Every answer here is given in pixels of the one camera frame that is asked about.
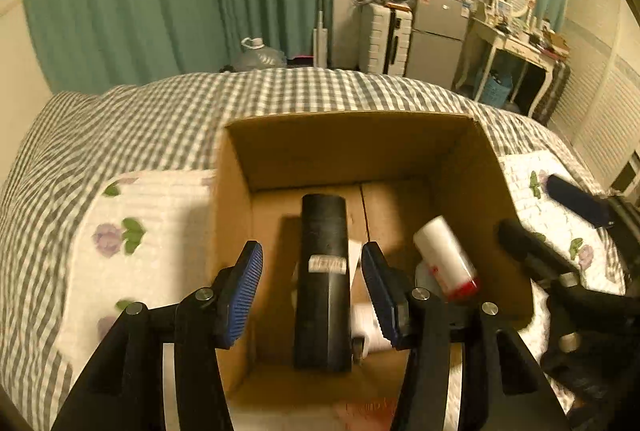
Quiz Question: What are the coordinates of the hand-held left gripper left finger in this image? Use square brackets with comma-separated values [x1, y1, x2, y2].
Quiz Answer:
[50, 240, 264, 431]

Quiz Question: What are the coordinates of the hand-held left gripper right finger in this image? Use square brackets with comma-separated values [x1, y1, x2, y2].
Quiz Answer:
[361, 241, 571, 431]

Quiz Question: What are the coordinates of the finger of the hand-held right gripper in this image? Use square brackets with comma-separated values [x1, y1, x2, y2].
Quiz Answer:
[546, 174, 640, 232]
[496, 218, 626, 297]

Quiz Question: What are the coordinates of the white plug adapter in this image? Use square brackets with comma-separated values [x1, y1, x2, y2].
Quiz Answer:
[350, 302, 396, 364]

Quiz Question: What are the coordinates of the long black box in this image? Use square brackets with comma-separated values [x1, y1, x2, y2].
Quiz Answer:
[292, 194, 355, 373]

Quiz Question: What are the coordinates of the white bottle with red cap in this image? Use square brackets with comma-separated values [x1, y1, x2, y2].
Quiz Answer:
[413, 215, 481, 302]

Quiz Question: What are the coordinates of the cardboard box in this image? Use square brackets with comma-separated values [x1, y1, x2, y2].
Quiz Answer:
[205, 111, 536, 418]

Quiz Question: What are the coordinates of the white louvred wardrobe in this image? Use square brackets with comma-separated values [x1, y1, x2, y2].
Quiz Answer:
[545, 0, 640, 193]

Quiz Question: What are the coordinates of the black suitcase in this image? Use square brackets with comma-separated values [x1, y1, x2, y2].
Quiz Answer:
[532, 61, 571, 125]

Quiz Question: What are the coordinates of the red patterned box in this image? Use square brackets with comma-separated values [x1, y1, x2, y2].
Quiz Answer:
[344, 397, 402, 431]

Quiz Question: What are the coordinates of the white floral quilt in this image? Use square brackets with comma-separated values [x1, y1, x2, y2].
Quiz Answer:
[64, 151, 631, 431]

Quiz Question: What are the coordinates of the blue basket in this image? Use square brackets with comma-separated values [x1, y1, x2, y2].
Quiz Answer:
[475, 70, 514, 108]

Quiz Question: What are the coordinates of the white dressing table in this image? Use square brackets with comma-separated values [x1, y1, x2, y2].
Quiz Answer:
[452, 15, 559, 113]

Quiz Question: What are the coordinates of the grey checkered bedsheet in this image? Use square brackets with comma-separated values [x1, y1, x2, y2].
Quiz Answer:
[0, 66, 601, 431]

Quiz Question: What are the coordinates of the silver small fridge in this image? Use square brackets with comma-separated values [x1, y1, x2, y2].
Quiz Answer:
[405, 0, 474, 85]

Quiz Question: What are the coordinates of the clear water jug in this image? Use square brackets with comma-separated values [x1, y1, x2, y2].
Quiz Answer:
[232, 37, 286, 73]

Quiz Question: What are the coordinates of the white suitcase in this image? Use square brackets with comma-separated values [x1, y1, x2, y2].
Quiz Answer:
[359, 4, 415, 76]

